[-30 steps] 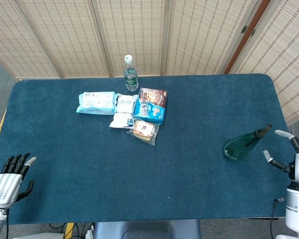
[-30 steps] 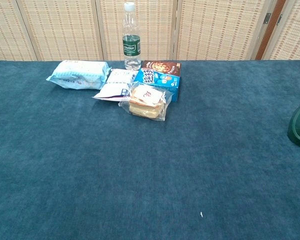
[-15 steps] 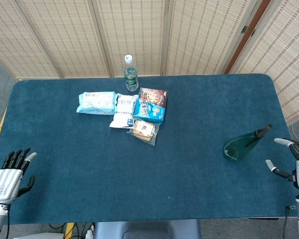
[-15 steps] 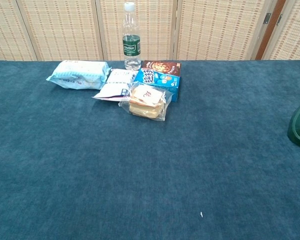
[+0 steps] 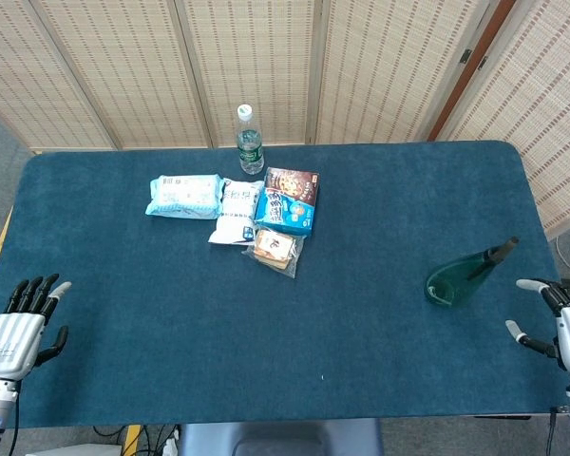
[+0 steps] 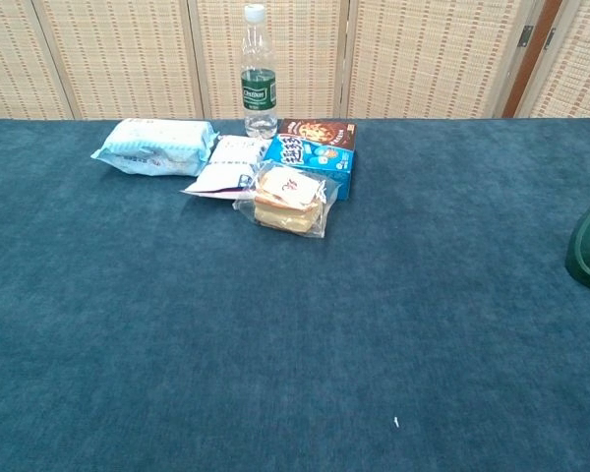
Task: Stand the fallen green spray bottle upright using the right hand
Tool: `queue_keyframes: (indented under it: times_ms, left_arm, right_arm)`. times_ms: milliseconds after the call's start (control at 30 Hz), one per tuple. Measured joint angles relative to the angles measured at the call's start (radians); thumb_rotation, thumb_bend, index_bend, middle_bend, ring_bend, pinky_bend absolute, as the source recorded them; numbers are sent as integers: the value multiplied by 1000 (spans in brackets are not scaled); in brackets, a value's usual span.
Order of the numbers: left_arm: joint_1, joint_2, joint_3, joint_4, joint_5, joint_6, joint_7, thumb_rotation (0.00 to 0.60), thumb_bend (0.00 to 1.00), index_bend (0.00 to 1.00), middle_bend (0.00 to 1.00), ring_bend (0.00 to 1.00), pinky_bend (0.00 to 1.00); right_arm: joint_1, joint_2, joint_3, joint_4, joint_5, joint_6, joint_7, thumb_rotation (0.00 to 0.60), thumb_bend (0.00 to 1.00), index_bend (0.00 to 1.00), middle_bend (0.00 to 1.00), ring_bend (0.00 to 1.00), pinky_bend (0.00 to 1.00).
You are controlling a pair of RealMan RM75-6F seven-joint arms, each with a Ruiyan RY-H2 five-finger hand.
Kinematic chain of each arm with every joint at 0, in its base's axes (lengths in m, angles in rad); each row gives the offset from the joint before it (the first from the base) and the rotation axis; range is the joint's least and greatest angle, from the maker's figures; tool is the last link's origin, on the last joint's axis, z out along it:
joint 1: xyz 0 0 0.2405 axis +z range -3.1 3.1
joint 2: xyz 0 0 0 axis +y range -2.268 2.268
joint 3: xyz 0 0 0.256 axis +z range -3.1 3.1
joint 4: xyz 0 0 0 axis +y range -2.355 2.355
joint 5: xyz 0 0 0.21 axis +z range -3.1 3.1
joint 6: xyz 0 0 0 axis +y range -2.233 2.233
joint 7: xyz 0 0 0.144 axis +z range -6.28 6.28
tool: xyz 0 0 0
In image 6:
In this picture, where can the clear water bottle green label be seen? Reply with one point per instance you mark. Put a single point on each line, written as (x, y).
(259, 88)

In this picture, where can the bagged bread slices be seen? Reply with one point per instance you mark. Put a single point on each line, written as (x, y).
(287, 206)

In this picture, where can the blue table cloth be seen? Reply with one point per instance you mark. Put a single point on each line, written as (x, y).
(275, 319)

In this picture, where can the blue cookie box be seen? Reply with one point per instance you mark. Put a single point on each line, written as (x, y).
(324, 152)

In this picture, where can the white snack bag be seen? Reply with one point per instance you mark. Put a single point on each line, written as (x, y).
(226, 167)

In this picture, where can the light blue wet wipes pack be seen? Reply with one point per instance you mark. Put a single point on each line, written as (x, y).
(157, 147)

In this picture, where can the woven bamboo folding screen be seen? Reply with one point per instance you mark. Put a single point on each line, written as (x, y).
(128, 59)

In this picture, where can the black screen hinge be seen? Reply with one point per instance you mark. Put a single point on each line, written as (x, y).
(525, 36)

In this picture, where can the brown wooden post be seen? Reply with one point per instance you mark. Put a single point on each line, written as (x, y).
(531, 59)

